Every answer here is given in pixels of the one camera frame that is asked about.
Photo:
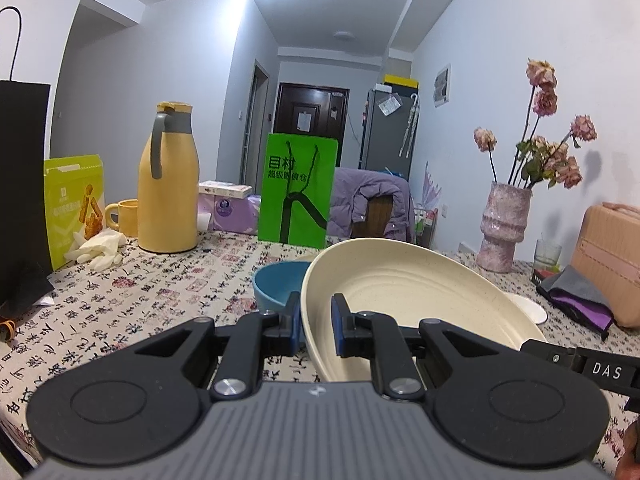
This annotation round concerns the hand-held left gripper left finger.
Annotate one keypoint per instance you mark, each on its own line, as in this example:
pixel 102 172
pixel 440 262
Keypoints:
pixel 295 330

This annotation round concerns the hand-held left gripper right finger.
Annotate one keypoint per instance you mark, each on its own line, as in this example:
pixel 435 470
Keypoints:
pixel 339 325

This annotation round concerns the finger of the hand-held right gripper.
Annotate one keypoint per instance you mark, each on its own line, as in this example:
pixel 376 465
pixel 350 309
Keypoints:
pixel 550 355

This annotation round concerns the blue bowl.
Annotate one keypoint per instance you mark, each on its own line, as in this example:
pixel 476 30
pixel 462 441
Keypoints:
pixel 280 285

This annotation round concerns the large white bowl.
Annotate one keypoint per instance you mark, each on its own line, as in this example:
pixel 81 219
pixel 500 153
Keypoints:
pixel 530 307

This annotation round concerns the cream plate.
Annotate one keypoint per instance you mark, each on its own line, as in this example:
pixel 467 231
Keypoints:
pixel 425 285

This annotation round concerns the person's right hand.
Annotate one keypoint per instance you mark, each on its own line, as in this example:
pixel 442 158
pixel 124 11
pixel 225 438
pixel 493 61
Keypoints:
pixel 631 452

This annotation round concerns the grey purple cloth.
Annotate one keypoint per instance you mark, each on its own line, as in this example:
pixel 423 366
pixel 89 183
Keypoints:
pixel 575 285

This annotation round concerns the small black box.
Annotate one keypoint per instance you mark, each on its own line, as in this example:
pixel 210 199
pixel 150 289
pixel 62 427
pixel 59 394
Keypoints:
pixel 542 275

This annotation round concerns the drinking glass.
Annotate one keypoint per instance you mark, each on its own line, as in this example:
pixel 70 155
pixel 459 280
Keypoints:
pixel 547 255

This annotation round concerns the pink hard case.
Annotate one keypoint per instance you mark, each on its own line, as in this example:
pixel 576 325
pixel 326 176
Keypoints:
pixel 610 265

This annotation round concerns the wooden chair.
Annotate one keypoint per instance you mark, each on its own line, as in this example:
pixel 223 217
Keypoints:
pixel 375 217

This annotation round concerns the purple jacket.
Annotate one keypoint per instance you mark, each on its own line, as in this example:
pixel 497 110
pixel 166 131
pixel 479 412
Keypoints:
pixel 345 200

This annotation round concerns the storage rack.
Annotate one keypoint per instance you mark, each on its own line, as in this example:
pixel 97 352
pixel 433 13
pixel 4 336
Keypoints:
pixel 425 225

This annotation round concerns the green paper bag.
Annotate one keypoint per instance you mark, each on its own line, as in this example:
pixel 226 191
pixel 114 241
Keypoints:
pixel 272 200

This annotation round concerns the purple tissue pack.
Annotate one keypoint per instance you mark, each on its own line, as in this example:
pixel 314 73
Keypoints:
pixel 230 212

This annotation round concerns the pink ceramic vase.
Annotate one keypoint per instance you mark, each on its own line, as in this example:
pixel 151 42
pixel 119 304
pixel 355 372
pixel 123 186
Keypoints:
pixel 502 225

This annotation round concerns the calligraphy print tablecloth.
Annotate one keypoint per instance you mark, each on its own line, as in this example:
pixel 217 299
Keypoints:
pixel 150 300

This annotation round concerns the flat white box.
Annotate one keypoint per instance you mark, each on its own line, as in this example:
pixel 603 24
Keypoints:
pixel 225 188

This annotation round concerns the yellow thermos jug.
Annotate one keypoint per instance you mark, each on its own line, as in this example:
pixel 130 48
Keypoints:
pixel 170 195

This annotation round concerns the grey refrigerator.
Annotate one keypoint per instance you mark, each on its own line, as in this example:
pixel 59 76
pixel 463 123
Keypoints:
pixel 385 145

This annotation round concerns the dried pink roses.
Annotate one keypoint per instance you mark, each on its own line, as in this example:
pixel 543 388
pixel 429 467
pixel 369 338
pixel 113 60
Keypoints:
pixel 545 157

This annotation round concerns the yellow mug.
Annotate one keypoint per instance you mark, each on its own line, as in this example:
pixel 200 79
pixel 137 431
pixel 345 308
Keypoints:
pixel 127 217

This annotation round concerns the grey side door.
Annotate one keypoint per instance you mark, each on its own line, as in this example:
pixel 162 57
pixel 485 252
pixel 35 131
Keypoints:
pixel 257 130

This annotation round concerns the white folded umbrella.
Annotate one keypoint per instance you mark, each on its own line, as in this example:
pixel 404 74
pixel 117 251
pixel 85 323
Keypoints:
pixel 409 130

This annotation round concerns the white paper sheet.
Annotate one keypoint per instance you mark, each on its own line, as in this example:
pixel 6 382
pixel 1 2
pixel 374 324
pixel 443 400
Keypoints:
pixel 305 118

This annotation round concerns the dark entrance door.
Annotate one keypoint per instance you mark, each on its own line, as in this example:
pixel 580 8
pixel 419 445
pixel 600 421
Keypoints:
pixel 287 120

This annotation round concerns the white rubber gloves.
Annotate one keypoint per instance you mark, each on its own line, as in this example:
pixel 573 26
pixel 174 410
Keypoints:
pixel 97 250

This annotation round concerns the clear plastic pouch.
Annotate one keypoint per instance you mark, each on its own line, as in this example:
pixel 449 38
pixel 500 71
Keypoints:
pixel 388 104

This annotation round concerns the yellow box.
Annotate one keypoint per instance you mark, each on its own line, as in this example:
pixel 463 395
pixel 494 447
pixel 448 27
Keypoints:
pixel 400 81

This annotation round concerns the yellow-green snack bag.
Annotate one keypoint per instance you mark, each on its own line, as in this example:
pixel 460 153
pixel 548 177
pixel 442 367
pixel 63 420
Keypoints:
pixel 70 210

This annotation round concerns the black paper bag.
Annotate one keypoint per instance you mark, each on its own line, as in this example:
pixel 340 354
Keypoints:
pixel 25 185

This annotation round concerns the wall picture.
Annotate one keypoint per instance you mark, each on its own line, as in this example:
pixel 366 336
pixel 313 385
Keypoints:
pixel 442 85

